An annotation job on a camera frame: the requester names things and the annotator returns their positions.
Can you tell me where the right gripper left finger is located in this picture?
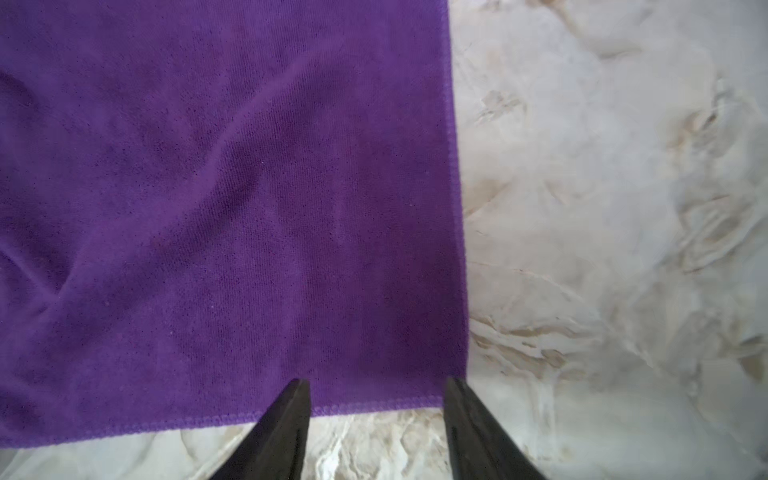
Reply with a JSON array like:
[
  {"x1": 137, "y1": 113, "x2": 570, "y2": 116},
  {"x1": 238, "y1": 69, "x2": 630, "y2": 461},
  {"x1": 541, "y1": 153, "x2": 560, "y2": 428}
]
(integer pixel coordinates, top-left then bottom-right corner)
[{"x1": 211, "y1": 379, "x2": 311, "y2": 480}]

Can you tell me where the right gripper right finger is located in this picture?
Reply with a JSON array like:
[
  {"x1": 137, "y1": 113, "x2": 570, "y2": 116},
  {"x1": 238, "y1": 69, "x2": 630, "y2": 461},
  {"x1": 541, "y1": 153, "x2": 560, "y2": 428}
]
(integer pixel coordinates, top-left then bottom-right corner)
[{"x1": 443, "y1": 377, "x2": 545, "y2": 480}]

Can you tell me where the purple square dishcloth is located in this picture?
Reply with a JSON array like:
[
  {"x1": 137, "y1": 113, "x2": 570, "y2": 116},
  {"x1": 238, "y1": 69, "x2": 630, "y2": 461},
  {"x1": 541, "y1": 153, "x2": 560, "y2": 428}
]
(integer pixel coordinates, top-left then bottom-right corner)
[{"x1": 1, "y1": 1, "x2": 468, "y2": 448}]

